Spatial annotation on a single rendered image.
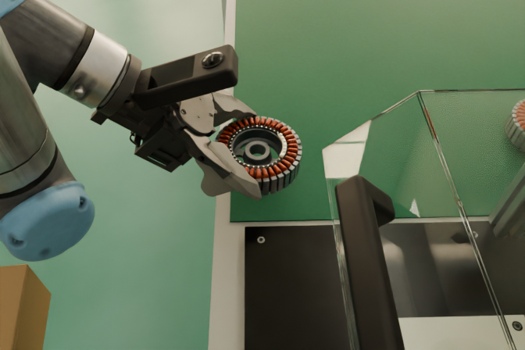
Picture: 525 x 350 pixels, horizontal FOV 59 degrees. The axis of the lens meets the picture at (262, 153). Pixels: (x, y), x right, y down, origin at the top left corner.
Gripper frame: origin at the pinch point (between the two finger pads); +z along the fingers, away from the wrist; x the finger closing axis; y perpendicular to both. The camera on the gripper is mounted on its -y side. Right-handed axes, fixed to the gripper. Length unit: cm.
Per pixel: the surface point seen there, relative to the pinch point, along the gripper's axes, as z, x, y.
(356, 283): -13.4, 29.4, -19.9
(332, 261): 9.0, 12.9, -1.9
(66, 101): -1, -101, 111
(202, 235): 42, -38, 72
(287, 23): 8.7, -39.2, 0.7
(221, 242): 0.8, 8.8, 8.8
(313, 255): 7.5, 12.1, -0.4
